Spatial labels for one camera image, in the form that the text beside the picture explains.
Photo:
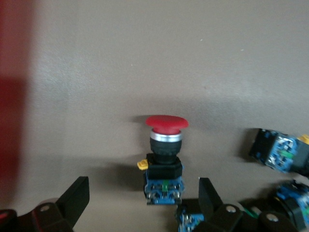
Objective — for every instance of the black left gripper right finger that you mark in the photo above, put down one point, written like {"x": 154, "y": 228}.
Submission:
{"x": 214, "y": 215}

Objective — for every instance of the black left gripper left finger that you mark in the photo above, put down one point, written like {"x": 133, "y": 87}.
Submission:
{"x": 70, "y": 207}

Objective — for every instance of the red mushroom push button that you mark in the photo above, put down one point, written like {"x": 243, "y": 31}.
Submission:
{"x": 164, "y": 169}
{"x": 187, "y": 221}

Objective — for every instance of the green push button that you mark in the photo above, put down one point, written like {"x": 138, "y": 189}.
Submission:
{"x": 294, "y": 203}
{"x": 280, "y": 154}

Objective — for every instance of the red plastic tray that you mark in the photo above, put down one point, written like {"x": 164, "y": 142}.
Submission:
{"x": 10, "y": 108}

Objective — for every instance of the brown table mat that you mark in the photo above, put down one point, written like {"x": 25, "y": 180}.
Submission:
{"x": 169, "y": 60}

